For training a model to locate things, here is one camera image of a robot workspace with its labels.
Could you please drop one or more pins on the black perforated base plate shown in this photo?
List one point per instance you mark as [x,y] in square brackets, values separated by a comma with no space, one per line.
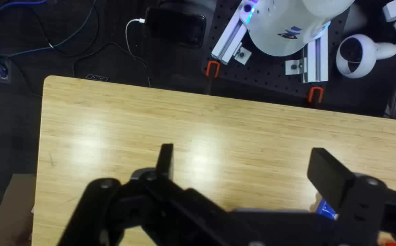
[261,72]

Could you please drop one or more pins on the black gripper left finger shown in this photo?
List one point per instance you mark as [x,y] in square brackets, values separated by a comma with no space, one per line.
[161,199]

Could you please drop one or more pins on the orange clamp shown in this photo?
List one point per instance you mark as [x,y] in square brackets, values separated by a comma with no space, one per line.
[212,68]
[316,93]

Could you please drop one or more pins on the white VR controller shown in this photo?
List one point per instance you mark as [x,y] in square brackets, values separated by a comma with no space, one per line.
[380,49]

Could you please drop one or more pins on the long blue toy block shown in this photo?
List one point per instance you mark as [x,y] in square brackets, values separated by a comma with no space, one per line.
[326,210]

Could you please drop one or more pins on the aluminium mounting rail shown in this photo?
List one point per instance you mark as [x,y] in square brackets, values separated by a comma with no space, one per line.
[227,41]
[317,54]

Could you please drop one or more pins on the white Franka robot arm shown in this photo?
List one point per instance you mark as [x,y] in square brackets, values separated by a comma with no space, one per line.
[280,22]

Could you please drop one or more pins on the brown cardboard box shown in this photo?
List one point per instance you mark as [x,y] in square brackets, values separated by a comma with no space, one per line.
[11,213]

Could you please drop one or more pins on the black power adapter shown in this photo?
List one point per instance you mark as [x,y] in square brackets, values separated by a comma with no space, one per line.
[175,24]

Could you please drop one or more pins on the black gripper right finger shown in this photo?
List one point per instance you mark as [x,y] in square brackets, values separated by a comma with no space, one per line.
[343,181]

